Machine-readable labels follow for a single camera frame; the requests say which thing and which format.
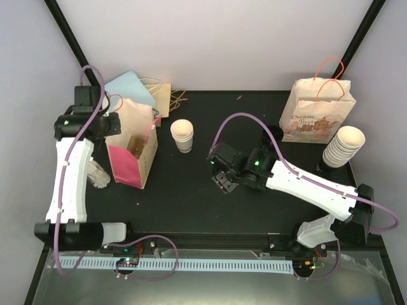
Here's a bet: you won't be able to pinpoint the black lid stacks right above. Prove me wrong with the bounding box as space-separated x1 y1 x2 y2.
317 160 334 173

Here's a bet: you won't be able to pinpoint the light blue slotted cable duct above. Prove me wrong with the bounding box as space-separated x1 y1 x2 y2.
78 257 294 275

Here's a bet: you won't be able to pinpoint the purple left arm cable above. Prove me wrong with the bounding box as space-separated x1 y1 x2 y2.
53 65 179 282

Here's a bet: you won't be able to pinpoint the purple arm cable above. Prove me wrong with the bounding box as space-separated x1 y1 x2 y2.
53 65 179 282
212 112 400 282

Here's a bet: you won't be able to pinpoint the light blue paper bag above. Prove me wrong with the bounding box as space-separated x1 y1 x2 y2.
104 71 159 115

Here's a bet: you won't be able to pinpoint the brown kraft paper bag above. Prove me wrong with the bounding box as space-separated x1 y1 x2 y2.
141 78 188 127

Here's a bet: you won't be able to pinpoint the black lid stack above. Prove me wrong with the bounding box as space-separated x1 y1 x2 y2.
261 125 285 149

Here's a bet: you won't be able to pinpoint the cream paper bag pink sides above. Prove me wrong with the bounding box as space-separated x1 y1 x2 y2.
105 97 160 189

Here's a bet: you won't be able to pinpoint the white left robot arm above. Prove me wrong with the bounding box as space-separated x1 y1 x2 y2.
34 86 137 254

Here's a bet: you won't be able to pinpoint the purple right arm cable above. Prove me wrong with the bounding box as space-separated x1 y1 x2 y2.
212 112 400 282

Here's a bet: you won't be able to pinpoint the brown pulp cup carrier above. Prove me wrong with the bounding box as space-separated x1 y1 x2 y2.
127 135 148 159

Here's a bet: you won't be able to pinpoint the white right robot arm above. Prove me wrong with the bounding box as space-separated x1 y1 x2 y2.
207 143 374 256

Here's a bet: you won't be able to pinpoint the tall stack paper cups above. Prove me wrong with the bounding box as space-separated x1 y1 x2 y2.
322 126 366 168

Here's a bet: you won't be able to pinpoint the small stack paper cups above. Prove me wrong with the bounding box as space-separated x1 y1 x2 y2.
170 119 193 153

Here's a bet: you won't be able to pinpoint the Cream Bear printed paper bag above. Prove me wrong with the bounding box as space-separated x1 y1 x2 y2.
279 57 356 144

